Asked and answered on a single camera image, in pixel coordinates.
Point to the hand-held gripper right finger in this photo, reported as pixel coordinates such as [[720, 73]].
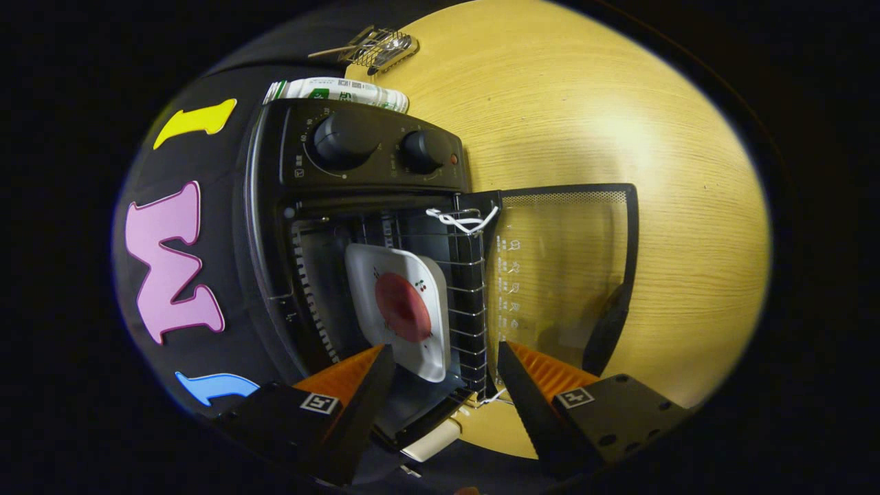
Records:
[[529, 405]]

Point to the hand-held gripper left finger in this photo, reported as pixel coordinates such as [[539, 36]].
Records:
[[357, 405]]

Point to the white square plate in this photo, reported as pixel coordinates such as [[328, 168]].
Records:
[[368, 268]]

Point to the black toaster oven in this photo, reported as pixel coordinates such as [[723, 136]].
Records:
[[289, 137]]

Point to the white toaster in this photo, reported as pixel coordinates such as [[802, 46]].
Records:
[[430, 443]]

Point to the white bottle green label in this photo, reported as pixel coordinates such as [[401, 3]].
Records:
[[344, 93]]

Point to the wooden stick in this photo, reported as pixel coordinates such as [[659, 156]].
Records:
[[326, 51]]

